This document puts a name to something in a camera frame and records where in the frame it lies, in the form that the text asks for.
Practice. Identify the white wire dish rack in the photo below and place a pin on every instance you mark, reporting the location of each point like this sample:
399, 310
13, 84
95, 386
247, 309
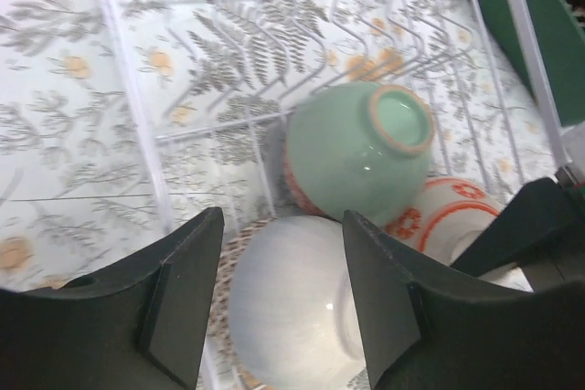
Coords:
211, 85

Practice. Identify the floral table mat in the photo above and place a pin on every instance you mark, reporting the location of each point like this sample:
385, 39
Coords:
75, 194

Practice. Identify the celadon green bowl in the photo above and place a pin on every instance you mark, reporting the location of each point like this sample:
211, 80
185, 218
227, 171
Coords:
361, 146

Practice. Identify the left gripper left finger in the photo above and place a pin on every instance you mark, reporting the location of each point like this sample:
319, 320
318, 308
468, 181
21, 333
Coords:
139, 323

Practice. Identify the green divided organizer tray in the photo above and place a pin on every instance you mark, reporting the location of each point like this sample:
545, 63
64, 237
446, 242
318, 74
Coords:
561, 42

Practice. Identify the black white leaf bowl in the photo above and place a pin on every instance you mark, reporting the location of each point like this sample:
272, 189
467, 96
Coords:
298, 195

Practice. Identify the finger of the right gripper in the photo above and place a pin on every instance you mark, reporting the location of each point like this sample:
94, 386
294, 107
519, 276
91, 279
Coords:
535, 243

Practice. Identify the orange floral bowl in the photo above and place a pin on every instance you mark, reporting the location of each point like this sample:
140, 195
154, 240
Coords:
445, 218

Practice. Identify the brown patterned small bowl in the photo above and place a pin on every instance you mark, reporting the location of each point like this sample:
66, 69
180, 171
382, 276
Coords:
218, 327

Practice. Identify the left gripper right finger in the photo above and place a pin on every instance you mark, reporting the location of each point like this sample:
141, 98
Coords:
424, 325

